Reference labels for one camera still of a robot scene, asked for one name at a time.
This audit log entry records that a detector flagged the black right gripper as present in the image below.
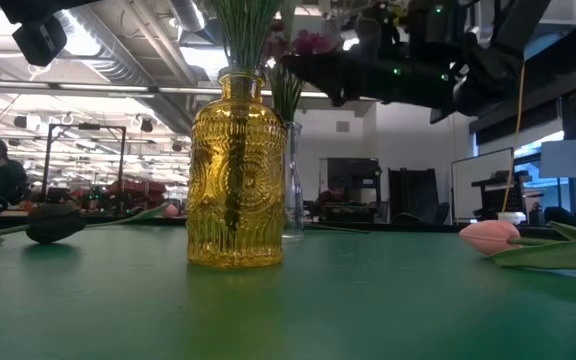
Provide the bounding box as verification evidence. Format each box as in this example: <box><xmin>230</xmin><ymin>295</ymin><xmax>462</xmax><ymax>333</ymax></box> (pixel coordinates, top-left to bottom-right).
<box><xmin>280</xmin><ymin>49</ymin><xmax>474</xmax><ymax>124</ymax></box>

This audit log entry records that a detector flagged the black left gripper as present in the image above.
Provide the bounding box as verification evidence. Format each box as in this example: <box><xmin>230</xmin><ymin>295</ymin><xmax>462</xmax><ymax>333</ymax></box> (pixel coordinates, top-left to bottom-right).
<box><xmin>0</xmin><ymin>0</ymin><xmax>99</xmax><ymax>74</ymax></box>

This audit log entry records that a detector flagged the purple artificial flower bunch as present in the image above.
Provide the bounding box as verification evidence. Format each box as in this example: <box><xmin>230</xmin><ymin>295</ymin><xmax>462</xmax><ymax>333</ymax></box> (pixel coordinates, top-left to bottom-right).
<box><xmin>292</xmin><ymin>28</ymin><xmax>338</xmax><ymax>57</ymax></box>
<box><xmin>266</xmin><ymin>19</ymin><xmax>305</xmax><ymax>124</ymax></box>

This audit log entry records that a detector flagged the white artificial flower bunch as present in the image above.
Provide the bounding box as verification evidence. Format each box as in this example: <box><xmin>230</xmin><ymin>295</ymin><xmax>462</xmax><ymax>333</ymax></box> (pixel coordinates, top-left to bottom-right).
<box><xmin>242</xmin><ymin>0</ymin><xmax>283</xmax><ymax>71</ymax></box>
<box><xmin>211</xmin><ymin>0</ymin><xmax>249</xmax><ymax>71</ymax></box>

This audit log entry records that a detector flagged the yellow embossed glass vase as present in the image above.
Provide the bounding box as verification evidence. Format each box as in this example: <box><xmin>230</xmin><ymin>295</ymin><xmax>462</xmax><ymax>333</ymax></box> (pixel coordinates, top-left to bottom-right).
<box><xmin>186</xmin><ymin>68</ymin><xmax>288</xmax><ymax>269</ymax></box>

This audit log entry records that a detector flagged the dark purple artificial tulip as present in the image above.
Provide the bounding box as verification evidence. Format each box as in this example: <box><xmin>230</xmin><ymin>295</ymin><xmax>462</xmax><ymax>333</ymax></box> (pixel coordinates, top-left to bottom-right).
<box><xmin>0</xmin><ymin>203</ymin><xmax>89</xmax><ymax>250</ymax></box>

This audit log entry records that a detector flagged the clear glass vase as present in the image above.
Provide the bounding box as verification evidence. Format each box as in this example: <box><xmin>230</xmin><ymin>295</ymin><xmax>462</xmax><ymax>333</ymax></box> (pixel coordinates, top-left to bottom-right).
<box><xmin>282</xmin><ymin>121</ymin><xmax>306</xmax><ymax>242</ymax></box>

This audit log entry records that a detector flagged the long ceiling light bar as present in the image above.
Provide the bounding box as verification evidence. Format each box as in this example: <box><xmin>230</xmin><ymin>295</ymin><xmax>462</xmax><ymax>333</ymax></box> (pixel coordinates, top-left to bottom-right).
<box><xmin>0</xmin><ymin>78</ymin><xmax>222</xmax><ymax>99</ymax></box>

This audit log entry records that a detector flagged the black cabinet with monitor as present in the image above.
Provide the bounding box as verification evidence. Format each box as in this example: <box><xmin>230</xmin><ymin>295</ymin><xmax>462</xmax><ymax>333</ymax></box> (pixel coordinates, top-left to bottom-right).
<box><xmin>325</xmin><ymin>157</ymin><xmax>384</xmax><ymax>224</ymax></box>

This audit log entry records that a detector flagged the white whiteboard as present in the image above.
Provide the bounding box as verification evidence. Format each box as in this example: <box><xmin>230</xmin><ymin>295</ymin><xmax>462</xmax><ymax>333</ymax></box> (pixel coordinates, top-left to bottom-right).
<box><xmin>451</xmin><ymin>147</ymin><xmax>515</xmax><ymax>221</ymax></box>

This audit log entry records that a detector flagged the yellow pole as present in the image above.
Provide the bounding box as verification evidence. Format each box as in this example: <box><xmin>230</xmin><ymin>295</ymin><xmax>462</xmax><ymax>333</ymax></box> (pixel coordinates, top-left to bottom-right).
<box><xmin>501</xmin><ymin>62</ymin><xmax>526</xmax><ymax>214</ymax></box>

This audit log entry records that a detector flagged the black equipment stand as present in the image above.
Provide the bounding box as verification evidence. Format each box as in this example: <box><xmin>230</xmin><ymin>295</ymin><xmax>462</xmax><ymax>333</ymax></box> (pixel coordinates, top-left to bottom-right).
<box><xmin>471</xmin><ymin>169</ymin><xmax>532</xmax><ymax>221</ymax></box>

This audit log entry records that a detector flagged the white sign board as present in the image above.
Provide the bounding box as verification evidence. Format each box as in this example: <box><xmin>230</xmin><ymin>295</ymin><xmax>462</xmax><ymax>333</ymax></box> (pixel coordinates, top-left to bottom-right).
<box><xmin>540</xmin><ymin>138</ymin><xmax>576</xmax><ymax>180</ymax></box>

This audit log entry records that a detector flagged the green table mat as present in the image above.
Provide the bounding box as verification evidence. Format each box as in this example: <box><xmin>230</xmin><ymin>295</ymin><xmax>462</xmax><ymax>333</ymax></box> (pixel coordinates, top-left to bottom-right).
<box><xmin>0</xmin><ymin>224</ymin><xmax>576</xmax><ymax>360</ymax></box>

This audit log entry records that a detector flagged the round silver ventilation duct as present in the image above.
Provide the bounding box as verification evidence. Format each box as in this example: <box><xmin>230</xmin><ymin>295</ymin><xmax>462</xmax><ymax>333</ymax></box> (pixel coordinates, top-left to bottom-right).
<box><xmin>170</xmin><ymin>0</ymin><xmax>209</xmax><ymax>32</ymax></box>

